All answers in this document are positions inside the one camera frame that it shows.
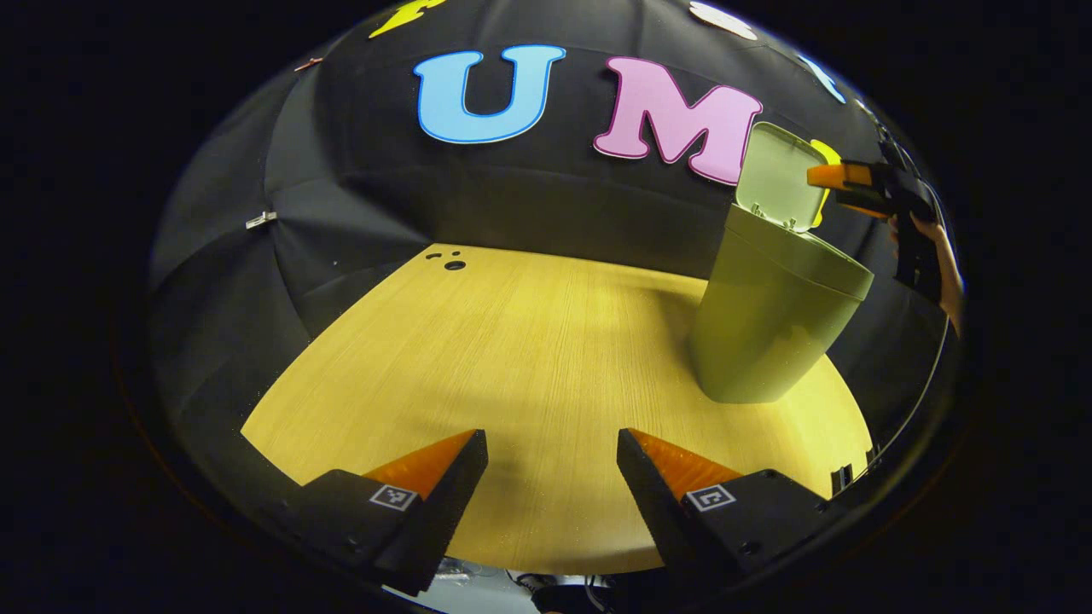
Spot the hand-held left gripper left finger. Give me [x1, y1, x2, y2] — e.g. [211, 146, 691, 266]
[282, 429, 490, 596]

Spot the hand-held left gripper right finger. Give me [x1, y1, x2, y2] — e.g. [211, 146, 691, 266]
[616, 428, 841, 598]

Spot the black backdrop cloth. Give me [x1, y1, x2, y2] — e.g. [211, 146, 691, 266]
[147, 0, 956, 478]

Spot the pale green desktop garbage bin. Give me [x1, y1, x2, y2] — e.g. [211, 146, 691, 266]
[689, 122, 875, 404]

